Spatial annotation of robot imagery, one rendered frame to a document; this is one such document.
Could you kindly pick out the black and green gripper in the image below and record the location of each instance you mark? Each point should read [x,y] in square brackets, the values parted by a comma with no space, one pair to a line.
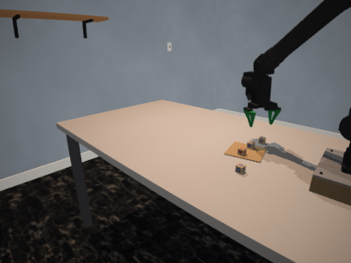
[263,101]

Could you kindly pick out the tan flat mat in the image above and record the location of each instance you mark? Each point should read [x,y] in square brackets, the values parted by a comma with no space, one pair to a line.
[254,154]

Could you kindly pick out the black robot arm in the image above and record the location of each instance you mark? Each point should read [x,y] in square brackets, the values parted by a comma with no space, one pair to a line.
[266,63]

